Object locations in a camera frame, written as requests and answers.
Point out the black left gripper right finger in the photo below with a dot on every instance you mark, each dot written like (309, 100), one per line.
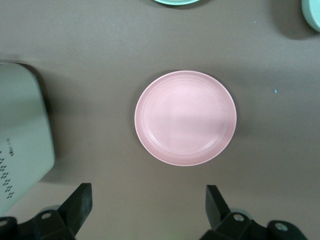
(220, 220)

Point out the brown table mat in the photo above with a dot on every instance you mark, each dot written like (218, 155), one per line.
(100, 50)

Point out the green plate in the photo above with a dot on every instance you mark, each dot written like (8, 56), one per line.
(175, 2)

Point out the beige toaster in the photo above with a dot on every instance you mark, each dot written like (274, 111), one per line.
(22, 125)

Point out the pink plate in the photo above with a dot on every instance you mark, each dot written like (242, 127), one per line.
(185, 117)

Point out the green bowl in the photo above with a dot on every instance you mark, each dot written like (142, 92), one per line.
(312, 15)

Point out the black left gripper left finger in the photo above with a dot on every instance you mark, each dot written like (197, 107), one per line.
(75, 215)

